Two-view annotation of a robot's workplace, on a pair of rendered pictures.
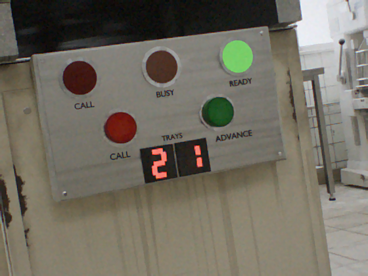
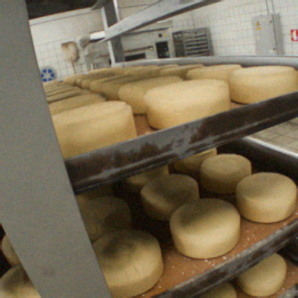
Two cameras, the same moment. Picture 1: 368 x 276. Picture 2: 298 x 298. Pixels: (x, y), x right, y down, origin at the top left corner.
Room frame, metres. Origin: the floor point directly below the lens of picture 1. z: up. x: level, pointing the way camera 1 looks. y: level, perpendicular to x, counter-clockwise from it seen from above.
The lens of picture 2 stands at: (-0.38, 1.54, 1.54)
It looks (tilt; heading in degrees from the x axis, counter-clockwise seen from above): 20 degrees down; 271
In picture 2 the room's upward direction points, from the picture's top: 11 degrees counter-clockwise
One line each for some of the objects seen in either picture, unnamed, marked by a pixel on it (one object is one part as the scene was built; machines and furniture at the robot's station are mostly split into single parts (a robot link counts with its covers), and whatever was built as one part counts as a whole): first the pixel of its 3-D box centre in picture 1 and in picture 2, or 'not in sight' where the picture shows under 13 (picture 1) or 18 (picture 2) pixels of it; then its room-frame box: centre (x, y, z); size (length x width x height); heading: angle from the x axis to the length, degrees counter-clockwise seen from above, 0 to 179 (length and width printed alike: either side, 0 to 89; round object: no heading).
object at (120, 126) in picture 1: (119, 127); not in sight; (0.62, 0.06, 0.76); 0.03 x 0.02 x 0.03; 107
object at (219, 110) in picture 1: (217, 112); not in sight; (0.65, -0.04, 0.76); 0.03 x 0.02 x 0.03; 107
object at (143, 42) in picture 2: not in sight; (132, 78); (-0.33, -4.01, 1.00); 1.56 x 1.20 x 2.01; 19
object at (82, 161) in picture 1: (163, 110); not in sight; (0.65, 0.01, 0.77); 0.24 x 0.04 x 0.14; 107
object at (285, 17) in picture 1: (109, 75); not in sight; (1.63, 0.15, 0.87); 2.01 x 0.03 x 0.07; 17
